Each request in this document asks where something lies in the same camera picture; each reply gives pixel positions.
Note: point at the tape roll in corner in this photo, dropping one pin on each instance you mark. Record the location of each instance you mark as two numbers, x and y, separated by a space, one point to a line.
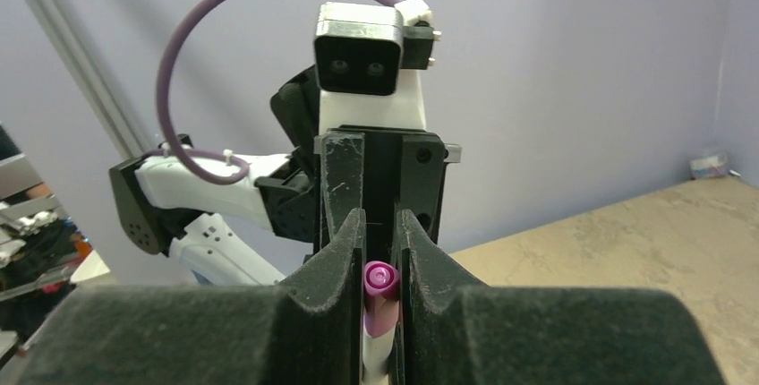
711 166

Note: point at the pink pen cap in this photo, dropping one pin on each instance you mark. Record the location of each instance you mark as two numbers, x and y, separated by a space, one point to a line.
381 283

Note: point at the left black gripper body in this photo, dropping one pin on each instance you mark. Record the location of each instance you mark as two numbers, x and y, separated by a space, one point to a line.
403 170

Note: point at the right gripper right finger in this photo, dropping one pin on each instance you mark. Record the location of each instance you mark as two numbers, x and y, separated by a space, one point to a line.
456 329

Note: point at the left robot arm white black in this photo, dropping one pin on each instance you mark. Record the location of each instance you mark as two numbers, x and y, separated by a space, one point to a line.
304 195

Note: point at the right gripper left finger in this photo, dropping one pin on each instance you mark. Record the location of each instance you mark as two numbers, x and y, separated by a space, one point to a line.
305 330

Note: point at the white pen brown tip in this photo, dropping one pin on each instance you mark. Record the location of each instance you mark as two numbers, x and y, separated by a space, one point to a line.
375 354

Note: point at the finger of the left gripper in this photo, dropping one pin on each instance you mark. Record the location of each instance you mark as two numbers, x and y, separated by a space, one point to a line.
341 179

